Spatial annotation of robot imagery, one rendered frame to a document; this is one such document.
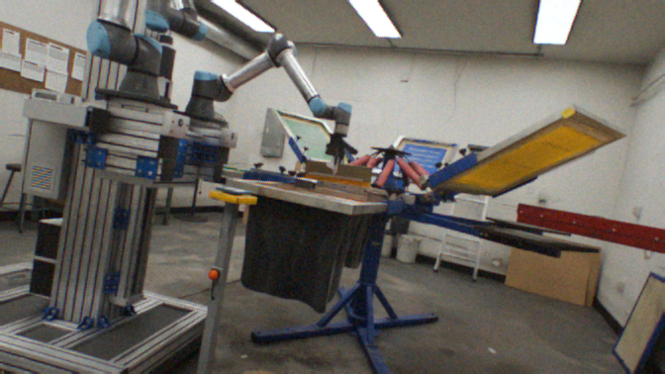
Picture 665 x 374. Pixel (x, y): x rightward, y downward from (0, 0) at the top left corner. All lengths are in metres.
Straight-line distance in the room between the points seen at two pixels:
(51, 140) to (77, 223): 0.38
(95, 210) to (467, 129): 5.13
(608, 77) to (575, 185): 1.38
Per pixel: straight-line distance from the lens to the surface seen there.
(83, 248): 2.23
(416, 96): 6.53
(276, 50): 2.18
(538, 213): 2.15
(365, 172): 2.11
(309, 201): 1.67
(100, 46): 1.79
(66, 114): 1.85
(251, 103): 7.61
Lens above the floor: 1.11
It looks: 3 degrees down
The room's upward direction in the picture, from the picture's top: 10 degrees clockwise
